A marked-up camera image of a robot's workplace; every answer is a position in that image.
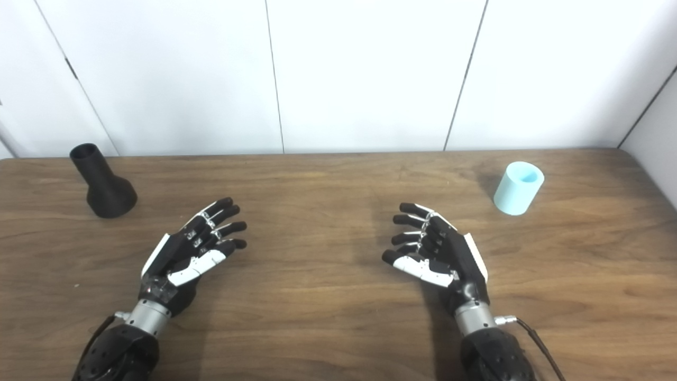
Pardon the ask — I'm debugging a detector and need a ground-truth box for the black nozzle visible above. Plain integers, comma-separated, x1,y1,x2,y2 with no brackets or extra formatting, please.
69,143,138,219

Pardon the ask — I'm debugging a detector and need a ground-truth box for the light-blue hose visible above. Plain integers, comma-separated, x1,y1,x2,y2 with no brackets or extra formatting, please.
493,161,545,216

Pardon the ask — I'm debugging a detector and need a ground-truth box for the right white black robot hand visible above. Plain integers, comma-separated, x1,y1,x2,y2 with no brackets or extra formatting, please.
382,203,490,318

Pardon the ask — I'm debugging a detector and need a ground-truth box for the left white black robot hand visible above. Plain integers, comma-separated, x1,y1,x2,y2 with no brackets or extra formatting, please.
139,197,248,318

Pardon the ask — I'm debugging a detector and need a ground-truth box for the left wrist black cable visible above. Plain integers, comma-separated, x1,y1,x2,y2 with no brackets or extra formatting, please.
78,311,131,368

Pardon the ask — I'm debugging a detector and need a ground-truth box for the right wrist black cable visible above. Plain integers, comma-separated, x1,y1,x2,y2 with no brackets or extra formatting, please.
495,314,568,381

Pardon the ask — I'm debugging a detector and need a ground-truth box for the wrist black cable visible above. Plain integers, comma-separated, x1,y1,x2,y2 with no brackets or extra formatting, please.
495,314,568,381
78,311,131,368

